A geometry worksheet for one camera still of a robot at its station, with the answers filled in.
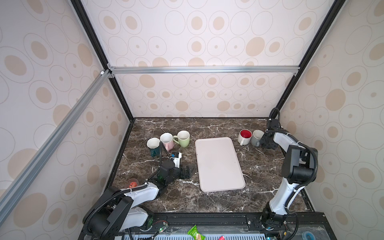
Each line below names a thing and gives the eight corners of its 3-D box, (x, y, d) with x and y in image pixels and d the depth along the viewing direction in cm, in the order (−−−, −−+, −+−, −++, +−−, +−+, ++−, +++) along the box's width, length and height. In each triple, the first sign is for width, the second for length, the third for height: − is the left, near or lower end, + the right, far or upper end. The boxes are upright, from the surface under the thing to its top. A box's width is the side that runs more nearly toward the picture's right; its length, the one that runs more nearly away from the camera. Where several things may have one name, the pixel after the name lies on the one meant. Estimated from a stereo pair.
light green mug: (174, 147, 105) (173, 138, 97) (175, 139, 110) (174, 130, 102) (189, 147, 105) (189, 138, 97) (189, 139, 110) (189, 130, 102)
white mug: (239, 147, 105) (241, 140, 99) (236, 136, 111) (239, 129, 105) (250, 147, 105) (254, 140, 99) (247, 136, 111) (250, 129, 105)
